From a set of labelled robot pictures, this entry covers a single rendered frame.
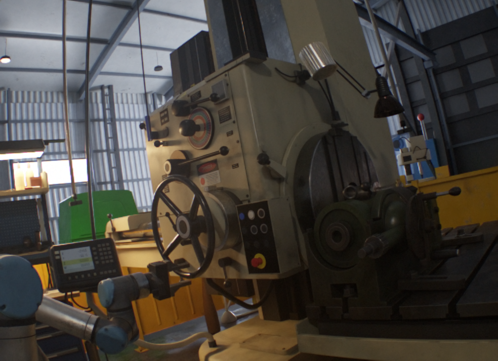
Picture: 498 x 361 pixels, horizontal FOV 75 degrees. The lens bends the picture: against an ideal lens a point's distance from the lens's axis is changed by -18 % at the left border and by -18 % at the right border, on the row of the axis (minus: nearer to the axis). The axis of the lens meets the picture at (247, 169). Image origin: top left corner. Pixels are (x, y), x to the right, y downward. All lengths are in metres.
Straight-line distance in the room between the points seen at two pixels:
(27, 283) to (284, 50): 1.83
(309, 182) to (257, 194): 0.19
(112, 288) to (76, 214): 4.06
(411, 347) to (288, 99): 1.05
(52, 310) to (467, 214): 3.19
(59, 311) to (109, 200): 4.38
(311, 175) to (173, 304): 3.23
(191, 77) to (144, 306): 2.47
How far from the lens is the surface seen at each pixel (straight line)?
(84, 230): 5.25
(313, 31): 2.10
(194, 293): 4.57
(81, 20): 12.67
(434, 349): 1.01
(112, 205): 5.47
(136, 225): 2.89
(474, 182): 3.50
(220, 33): 2.62
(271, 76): 1.55
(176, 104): 1.67
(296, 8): 2.21
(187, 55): 2.88
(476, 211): 3.52
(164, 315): 4.36
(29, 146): 2.98
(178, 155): 1.72
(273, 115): 1.48
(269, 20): 2.32
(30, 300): 0.74
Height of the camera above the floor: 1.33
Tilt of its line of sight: 5 degrees up
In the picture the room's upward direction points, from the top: 10 degrees counter-clockwise
